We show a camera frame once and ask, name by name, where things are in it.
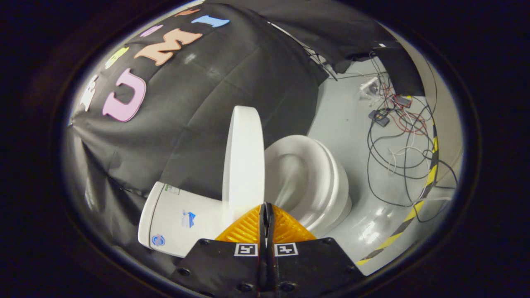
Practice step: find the white toilet seat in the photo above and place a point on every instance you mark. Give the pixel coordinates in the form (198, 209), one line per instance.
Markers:
(321, 174)

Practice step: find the yellow black hazard tape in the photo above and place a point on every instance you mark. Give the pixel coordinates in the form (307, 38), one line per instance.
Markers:
(430, 174)

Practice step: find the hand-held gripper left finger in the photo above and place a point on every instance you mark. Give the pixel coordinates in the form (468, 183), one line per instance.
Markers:
(223, 265)

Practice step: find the white toilet lid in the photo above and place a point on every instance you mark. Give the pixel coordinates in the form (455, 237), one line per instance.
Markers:
(244, 161)

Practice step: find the black backdrop cloth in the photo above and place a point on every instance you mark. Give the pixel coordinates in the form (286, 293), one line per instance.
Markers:
(207, 111)

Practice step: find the white toilet with tank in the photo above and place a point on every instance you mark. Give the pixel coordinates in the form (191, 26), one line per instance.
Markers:
(174, 219)

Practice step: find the black box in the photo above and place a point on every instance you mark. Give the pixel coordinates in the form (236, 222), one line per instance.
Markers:
(401, 70)

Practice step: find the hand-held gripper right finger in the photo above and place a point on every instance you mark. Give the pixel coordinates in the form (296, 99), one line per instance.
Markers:
(310, 265)

